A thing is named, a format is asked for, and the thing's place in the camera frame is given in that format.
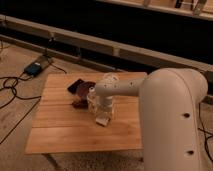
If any white sponge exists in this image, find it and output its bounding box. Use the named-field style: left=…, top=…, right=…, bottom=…
left=95, top=115, right=110, bottom=127

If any dark ceramic bowl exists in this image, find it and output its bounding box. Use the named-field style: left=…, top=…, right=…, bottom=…
left=76, top=81, right=95, bottom=99

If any black cable right side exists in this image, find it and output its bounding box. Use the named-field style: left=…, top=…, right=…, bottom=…
left=198, top=101, right=213, bottom=163

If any blue power adapter box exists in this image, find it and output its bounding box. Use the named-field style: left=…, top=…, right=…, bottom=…
left=24, top=63, right=42, bottom=76

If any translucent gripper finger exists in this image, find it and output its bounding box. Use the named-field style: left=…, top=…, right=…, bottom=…
left=107, top=106, right=115, bottom=121
left=87, top=88, right=98, bottom=116

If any black rectangular block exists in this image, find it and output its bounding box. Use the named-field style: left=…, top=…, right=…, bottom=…
left=67, top=79, right=83, bottom=94

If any wooden table board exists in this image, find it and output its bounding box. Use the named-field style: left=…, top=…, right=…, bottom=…
left=25, top=73, right=142, bottom=154

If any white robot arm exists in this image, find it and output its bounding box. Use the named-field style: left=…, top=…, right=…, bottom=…
left=92, top=68, right=208, bottom=171

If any long wooden rail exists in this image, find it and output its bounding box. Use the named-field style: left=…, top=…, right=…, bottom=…
left=0, top=14, right=213, bottom=82

